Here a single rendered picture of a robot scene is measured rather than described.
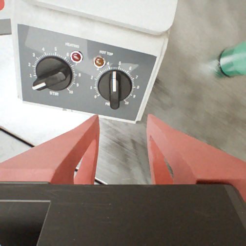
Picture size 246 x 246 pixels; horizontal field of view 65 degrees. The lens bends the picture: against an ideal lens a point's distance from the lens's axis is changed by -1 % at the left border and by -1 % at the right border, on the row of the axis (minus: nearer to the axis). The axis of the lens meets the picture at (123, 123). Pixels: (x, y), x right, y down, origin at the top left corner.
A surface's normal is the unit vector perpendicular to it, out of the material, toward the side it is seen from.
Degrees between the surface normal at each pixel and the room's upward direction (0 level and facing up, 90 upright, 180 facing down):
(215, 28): 0
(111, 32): 30
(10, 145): 0
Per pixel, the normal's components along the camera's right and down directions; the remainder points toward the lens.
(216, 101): 0.14, 0.13
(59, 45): 0.02, 0.60
